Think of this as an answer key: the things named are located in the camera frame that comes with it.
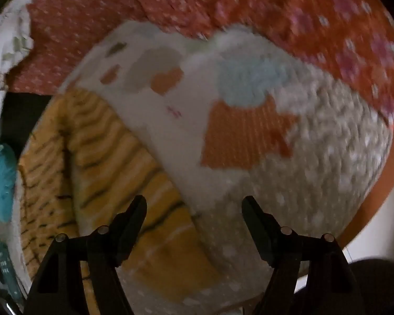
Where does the red floral bedsheet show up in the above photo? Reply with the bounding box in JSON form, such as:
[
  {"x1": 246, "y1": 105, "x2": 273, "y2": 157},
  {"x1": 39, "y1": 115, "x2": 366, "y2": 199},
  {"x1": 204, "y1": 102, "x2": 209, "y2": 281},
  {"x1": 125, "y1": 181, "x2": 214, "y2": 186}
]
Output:
[{"x1": 7, "y1": 0, "x2": 394, "y2": 246}]

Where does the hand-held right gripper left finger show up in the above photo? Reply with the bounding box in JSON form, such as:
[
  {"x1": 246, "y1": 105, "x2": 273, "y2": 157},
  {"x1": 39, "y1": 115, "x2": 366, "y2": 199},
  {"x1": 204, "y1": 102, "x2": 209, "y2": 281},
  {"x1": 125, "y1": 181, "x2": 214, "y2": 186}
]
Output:
[{"x1": 25, "y1": 195, "x2": 148, "y2": 315}]

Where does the teal pillow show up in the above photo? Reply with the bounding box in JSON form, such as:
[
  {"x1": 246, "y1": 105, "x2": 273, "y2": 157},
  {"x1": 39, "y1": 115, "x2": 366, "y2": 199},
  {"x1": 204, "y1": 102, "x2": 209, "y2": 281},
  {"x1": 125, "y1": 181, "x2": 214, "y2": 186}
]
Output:
[{"x1": 0, "y1": 143, "x2": 18, "y2": 222}]

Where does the person's right leg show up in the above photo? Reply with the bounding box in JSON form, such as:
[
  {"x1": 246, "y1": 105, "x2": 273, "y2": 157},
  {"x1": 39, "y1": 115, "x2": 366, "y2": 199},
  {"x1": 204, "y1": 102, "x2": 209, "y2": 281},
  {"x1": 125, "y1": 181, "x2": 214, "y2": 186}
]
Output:
[{"x1": 292, "y1": 259, "x2": 394, "y2": 315}]

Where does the quilted patchwork heart blanket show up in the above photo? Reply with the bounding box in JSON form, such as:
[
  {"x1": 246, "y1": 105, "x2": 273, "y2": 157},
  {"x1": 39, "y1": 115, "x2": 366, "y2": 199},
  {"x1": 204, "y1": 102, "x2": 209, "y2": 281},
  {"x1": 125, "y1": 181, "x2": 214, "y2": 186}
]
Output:
[{"x1": 13, "y1": 20, "x2": 393, "y2": 315}]

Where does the white floral pillow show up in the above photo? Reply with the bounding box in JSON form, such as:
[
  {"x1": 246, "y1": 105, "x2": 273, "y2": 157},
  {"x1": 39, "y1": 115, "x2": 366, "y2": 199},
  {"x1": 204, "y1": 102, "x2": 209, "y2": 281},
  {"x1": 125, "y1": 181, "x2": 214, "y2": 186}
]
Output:
[{"x1": 0, "y1": 0, "x2": 50, "y2": 138}]

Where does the yellow striped knit sweater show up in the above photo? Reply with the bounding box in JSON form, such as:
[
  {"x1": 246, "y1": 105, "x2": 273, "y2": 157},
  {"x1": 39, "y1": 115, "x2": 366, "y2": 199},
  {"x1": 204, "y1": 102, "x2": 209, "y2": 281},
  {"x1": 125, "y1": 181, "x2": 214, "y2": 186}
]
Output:
[{"x1": 18, "y1": 88, "x2": 224, "y2": 315}]

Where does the green remote control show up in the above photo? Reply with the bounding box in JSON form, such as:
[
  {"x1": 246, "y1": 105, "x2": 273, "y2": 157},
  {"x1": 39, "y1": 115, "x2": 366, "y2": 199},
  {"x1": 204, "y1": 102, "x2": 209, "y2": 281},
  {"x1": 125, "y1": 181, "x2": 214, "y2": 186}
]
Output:
[{"x1": 0, "y1": 213, "x2": 23, "y2": 302}]

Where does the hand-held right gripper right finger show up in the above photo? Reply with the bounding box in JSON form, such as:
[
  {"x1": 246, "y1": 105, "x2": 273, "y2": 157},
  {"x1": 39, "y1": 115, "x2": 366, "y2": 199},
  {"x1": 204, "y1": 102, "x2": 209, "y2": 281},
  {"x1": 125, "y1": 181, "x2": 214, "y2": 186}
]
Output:
[{"x1": 242, "y1": 196, "x2": 367, "y2": 315}]

